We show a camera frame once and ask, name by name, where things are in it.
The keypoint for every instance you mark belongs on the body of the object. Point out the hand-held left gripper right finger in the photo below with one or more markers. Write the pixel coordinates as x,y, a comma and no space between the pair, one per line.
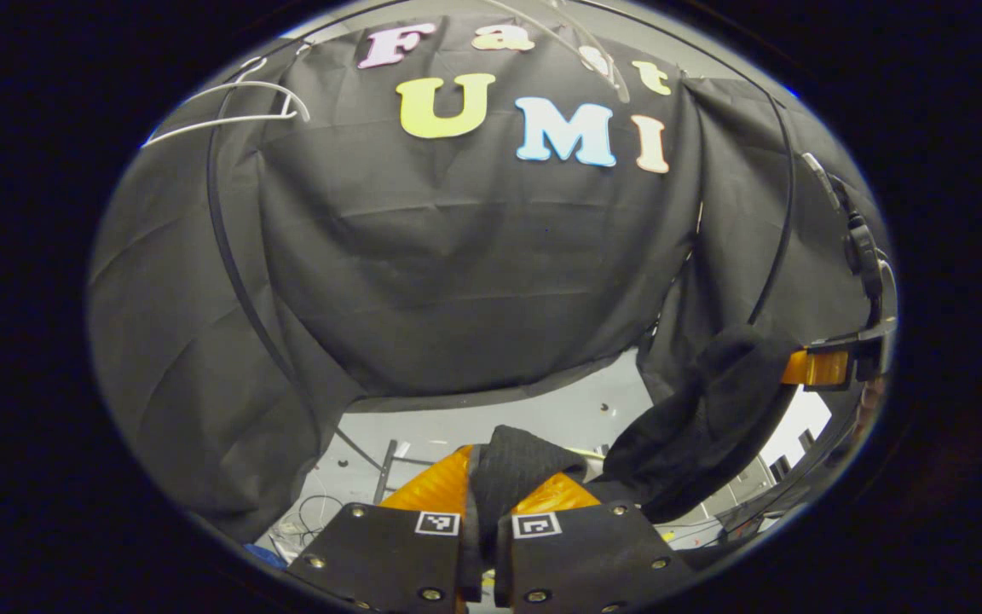
593,554

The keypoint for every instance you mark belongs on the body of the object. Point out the black metal clothes rack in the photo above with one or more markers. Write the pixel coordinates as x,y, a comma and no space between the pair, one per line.
231,264

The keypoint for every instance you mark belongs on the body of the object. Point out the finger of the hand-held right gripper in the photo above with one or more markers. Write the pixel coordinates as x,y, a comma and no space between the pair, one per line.
815,368

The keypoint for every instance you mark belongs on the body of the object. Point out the black knit garment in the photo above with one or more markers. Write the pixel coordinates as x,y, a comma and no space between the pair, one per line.
713,409

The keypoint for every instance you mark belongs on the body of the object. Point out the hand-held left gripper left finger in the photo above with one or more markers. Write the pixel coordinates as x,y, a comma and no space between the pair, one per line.
380,554

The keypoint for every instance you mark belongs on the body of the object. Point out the white plastic clothes hanger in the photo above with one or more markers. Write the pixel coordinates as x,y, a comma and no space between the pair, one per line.
227,124
615,77

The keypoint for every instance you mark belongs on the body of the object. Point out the black backdrop cloth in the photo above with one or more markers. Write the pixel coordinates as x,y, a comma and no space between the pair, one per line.
457,281

